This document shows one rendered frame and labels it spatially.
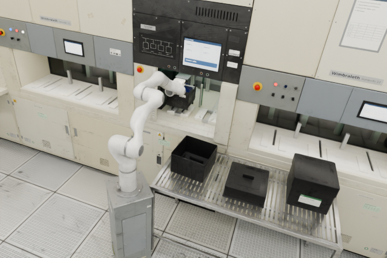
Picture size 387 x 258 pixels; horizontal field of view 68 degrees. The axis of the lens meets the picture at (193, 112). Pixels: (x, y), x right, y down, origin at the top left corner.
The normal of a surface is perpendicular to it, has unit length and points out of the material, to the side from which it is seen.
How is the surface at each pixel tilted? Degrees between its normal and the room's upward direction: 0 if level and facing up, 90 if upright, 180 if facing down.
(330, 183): 0
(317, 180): 0
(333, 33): 90
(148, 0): 90
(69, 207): 0
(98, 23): 90
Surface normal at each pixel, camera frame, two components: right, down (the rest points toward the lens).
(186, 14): -0.33, 0.46
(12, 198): 0.08, -0.86
